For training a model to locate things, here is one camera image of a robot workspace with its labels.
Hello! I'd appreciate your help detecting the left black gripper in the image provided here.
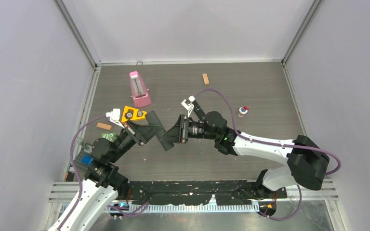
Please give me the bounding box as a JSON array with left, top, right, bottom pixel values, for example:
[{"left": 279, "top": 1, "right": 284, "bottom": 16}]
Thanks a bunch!
[{"left": 109, "top": 119, "right": 163, "bottom": 163}]

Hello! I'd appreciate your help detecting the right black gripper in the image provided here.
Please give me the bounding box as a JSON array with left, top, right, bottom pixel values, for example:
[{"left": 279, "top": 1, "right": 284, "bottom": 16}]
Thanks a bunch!
[{"left": 159, "top": 115, "right": 219, "bottom": 144}]

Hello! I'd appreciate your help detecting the black remote control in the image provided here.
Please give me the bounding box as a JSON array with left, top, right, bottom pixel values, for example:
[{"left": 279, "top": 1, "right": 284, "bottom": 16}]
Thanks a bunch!
[{"left": 145, "top": 111, "right": 166, "bottom": 139}]

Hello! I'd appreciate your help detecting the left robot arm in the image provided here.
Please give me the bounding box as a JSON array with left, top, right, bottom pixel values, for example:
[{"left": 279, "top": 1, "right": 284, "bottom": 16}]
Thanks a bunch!
[{"left": 49, "top": 120, "right": 163, "bottom": 231}]

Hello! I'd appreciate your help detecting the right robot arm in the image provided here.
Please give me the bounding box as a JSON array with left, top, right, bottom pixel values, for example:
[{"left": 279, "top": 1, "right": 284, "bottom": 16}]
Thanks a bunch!
[{"left": 158, "top": 111, "right": 330, "bottom": 198}]

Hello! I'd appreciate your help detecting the yellow triangular holder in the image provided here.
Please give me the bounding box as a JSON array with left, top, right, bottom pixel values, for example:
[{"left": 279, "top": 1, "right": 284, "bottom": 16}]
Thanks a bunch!
[{"left": 121, "top": 106, "right": 147, "bottom": 123}]

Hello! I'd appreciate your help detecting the green toy block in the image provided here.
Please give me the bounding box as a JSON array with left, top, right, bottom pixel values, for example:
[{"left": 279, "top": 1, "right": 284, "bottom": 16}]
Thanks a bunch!
[{"left": 101, "top": 132, "right": 117, "bottom": 142}]

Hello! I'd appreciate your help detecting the pink metronome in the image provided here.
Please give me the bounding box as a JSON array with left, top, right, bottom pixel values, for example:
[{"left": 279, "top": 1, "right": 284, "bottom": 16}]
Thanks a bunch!
[{"left": 129, "top": 71, "right": 152, "bottom": 107}]

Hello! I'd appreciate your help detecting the orange wooden block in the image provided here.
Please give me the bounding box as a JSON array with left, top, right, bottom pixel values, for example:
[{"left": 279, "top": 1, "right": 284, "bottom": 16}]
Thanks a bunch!
[{"left": 96, "top": 122, "right": 112, "bottom": 130}]

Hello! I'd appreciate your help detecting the blue lego brick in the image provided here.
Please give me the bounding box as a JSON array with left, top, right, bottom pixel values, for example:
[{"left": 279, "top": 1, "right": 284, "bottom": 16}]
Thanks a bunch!
[{"left": 81, "top": 155, "right": 94, "bottom": 166}]

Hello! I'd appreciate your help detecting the small red white blue toy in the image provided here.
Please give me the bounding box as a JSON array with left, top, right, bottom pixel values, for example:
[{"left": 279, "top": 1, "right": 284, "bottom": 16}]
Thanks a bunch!
[{"left": 238, "top": 106, "right": 249, "bottom": 117}]

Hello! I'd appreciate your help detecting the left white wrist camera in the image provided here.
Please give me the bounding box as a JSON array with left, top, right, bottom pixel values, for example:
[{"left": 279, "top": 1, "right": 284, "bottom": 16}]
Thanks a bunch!
[{"left": 106, "top": 108, "right": 124, "bottom": 128}]

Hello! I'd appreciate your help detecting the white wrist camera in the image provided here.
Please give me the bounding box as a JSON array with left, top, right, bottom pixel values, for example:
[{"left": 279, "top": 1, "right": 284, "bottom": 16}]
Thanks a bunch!
[
  {"left": 106, "top": 108, "right": 124, "bottom": 128},
  {"left": 181, "top": 95, "right": 195, "bottom": 117}
]

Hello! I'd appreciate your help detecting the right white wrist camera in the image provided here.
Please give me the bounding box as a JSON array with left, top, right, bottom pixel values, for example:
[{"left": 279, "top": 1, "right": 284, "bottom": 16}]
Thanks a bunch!
[{"left": 181, "top": 95, "right": 195, "bottom": 117}]

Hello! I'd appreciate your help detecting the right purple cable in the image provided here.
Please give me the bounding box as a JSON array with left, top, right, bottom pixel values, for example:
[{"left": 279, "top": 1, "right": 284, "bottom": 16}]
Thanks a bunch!
[{"left": 194, "top": 89, "right": 342, "bottom": 176}]

